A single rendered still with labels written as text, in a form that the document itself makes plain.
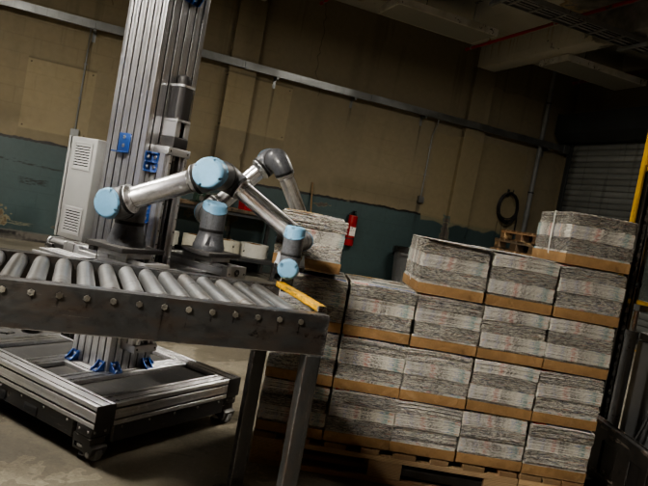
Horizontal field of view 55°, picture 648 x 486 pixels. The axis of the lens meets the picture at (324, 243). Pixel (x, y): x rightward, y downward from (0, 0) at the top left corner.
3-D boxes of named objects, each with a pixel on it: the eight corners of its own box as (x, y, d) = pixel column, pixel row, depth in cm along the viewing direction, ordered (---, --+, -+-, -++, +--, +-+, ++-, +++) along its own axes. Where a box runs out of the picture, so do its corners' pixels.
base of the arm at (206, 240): (185, 246, 296) (188, 225, 296) (206, 247, 309) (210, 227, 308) (208, 252, 288) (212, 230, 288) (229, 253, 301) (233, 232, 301)
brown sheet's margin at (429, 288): (401, 281, 301) (403, 272, 301) (460, 291, 303) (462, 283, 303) (416, 291, 264) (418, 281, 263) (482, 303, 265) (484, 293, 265)
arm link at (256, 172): (193, 213, 300) (278, 143, 312) (187, 211, 314) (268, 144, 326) (208, 232, 304) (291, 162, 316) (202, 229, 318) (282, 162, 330)
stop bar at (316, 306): (283, 286, 229) (284, 282, 229) (327, 313, 189) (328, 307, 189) (275, 285, 228) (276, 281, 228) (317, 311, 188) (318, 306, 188)
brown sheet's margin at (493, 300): (461, 291, 303) (463, 283, 303) (519, 302, 304) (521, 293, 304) (485, 304, 265) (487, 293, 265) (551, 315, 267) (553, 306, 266)
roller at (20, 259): (27, 268, 200) (29, 253, 200) (13, 297, 157) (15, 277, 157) (10, 266, 198) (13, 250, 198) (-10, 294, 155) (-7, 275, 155)
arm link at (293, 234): (290, 225, 235) (285, 253, 236) (283, 224, 224) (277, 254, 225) (310, 229, 234) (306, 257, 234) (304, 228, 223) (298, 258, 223)
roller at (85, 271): (92, 276, 208) (94, 261, 207) (94, 306, 164) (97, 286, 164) (75, 274, 206) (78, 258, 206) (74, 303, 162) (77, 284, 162)
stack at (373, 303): (253, 429, 303) (283, 260, 299) (487, 468, 309) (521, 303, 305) (246, 462, 265) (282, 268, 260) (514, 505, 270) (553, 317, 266)
